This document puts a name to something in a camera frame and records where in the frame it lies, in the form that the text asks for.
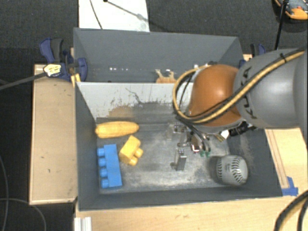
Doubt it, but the brown toy animal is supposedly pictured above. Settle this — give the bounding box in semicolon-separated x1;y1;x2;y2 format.
154;68;179;84

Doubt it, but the grey ball with dark stitching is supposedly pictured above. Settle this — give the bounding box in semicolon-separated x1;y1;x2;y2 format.
215;154;249;186

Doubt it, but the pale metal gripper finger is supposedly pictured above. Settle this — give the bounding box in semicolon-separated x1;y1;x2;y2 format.
170;148;188;172
172;124;188;147

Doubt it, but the pale wood board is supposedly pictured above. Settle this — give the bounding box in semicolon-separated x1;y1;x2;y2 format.
28;62;79;205

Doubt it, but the grey metal bin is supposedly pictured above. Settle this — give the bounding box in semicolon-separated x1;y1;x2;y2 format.
73;27;283;211

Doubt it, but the blue toy building brick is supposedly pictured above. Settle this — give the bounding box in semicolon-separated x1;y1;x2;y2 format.
96;143;124;190

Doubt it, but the yellow toy corn cob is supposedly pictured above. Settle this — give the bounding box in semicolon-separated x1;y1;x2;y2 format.
94;121;140;139

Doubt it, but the black cylinder on white bracket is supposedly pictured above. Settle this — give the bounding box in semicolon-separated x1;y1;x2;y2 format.
218;121;257;142

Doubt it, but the yellow toy building brick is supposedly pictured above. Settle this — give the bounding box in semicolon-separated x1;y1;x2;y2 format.
118;135;144;167

